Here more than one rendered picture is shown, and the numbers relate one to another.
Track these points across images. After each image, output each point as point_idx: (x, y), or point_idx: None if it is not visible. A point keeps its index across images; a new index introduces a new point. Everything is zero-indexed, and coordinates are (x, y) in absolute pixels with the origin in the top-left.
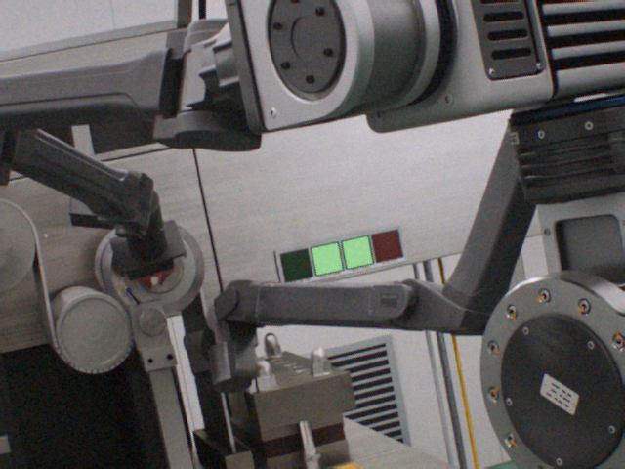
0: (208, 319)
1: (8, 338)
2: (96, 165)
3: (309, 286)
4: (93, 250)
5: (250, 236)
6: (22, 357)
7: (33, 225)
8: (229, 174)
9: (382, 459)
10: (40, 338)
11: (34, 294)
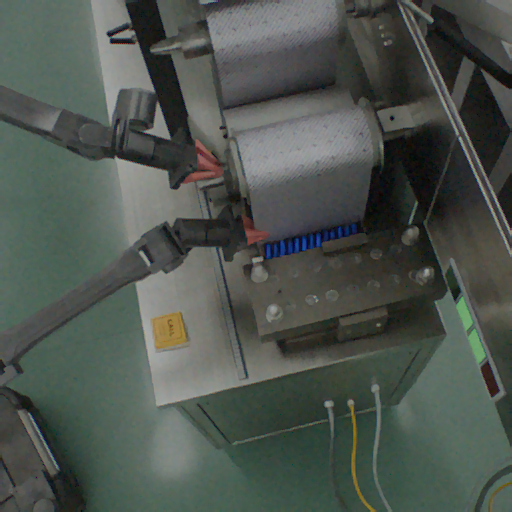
0: (176, 220)
1: (364, 60)
2: (1, 117)
3: (76, 286)
4: (399, 89)
5: (449, 230)
6: (368, 78)
7: (215, 57)
8: (461, 188)
9: (222, 362)
10: (372, 84)
11: (376, 61)
